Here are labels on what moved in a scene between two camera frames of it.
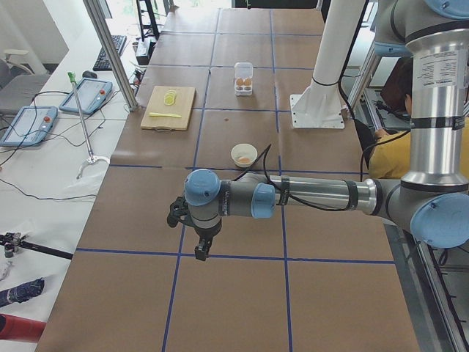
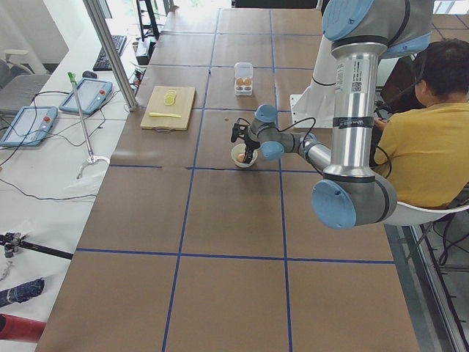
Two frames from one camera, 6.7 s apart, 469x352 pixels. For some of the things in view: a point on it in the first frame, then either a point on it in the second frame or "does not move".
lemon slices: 170,97 does not move
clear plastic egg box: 243,78 does not move
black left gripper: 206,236 to 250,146
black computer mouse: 89,74 does not move
